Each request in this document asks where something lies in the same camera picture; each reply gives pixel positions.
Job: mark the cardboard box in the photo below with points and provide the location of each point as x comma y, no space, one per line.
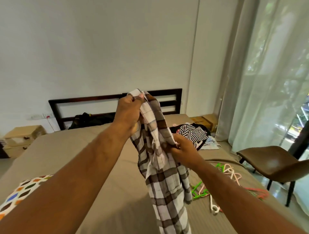
212,119
198,123

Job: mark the pile of coloured plastic hangers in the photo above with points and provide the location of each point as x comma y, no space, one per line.
231,172

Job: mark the bed with taupe sheet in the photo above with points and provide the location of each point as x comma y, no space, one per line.
72,154

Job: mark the colourful leaf print pillow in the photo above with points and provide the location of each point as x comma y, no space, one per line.
21,190

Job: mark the black white striped garment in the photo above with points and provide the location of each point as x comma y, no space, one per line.
193,134

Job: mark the white wall socket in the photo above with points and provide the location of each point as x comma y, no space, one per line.
39,116

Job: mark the person's left forearm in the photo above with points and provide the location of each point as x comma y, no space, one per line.
67,188

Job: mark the cardboard boxes left of bed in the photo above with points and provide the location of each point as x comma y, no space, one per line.
21,135

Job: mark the sheer white curtain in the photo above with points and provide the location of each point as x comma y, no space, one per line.
265,67

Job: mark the person's right hand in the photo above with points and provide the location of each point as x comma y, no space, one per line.
186,152

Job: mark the brown chair with black legs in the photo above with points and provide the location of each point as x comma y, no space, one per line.
270,161

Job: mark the person's right forearm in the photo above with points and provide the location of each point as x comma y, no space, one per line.
246,202

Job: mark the light blue garment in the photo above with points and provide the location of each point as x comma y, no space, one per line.
212,143

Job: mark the black slatted headboard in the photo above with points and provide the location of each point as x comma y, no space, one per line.
87,100

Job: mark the black bag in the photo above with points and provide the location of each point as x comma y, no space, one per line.
89,120

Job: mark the brown white plaid shirt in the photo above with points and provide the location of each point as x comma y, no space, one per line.
164,188

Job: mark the person's left hand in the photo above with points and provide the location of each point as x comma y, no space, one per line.
127,113

